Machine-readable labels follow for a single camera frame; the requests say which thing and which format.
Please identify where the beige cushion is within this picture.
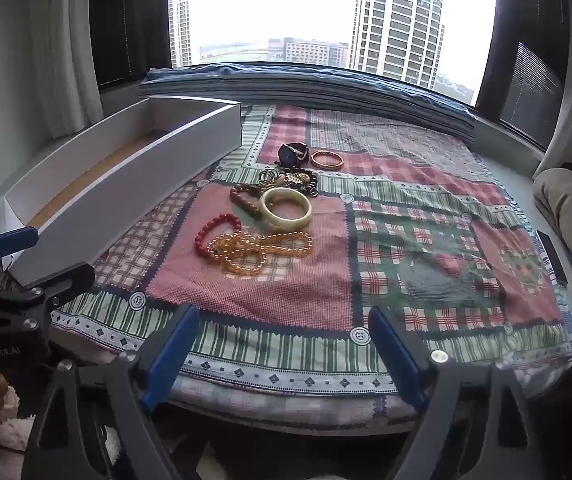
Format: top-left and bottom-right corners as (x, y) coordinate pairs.
(532, 167), (572, 286)

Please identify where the braided gold bracelet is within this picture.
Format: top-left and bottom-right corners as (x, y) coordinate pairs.
(310, 150), (344, 170)

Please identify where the black flat bar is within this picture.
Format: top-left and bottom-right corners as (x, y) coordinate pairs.
(536, 230), (569, 288)

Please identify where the white curtain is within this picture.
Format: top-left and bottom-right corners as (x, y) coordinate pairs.
(31, 0), (104, 138)

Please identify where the cream bangle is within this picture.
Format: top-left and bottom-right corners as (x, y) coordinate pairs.
(259, 187), (313, 231)

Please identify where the slim high-rise building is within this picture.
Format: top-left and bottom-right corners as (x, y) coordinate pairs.
(168, 0), (193, 67)

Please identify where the brown wooden bead bracelet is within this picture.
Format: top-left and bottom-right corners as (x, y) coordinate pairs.
(230, 182), (272, 221)

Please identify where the dark wristwatch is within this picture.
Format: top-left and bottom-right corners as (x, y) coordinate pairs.
(278, 141), (311, 167)

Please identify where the amber bead necklace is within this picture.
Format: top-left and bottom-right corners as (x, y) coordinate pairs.
(207, 230), (314, 277)

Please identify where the dark window screen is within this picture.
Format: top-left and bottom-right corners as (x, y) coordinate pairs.
(476, 0), (572, 151)
(88, 0), (174, 88)

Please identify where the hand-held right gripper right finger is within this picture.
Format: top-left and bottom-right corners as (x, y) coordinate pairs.
(367, 305), (554, 480)

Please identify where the folded blue striped bedding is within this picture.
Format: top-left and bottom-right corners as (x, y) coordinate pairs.
(138, 62), (477, 138)

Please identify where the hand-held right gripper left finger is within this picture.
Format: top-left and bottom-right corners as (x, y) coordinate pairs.
(20, 304), (202, 480)

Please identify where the long white box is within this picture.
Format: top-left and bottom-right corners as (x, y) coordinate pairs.
(0, 95), (243, 286)

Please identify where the low wide building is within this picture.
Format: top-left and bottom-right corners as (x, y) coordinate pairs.
(283, 37), (349, 67)

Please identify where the tall high-rise building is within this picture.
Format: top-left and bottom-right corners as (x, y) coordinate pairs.
(348, 0), (444, 88)

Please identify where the patchwork plaid blanket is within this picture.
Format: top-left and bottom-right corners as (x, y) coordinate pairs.
(48, 104), (572, 411)

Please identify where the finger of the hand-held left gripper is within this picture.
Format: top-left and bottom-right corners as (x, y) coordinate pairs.
(0, 226), (40, 276)
(0, 261), (97, 331)

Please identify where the white fluffy rug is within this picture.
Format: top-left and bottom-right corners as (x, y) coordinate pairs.
(0, 390), (122, 480)

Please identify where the red bead bracelet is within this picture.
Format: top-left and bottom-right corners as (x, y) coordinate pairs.
(194, 214), (242, 261)

